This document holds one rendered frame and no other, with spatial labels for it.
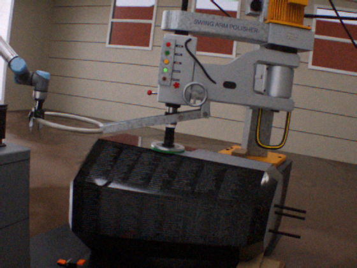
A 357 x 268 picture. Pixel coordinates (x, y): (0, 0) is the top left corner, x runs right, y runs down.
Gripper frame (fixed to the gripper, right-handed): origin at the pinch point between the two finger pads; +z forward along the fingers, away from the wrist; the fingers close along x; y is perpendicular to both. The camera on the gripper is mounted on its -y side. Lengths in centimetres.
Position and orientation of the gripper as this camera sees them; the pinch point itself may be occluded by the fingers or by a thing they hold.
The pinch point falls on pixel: (34, 129)
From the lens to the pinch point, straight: 245.6
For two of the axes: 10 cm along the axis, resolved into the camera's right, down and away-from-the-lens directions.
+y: 5.2, 2.2, -8.2
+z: -1.8, 9.7, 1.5
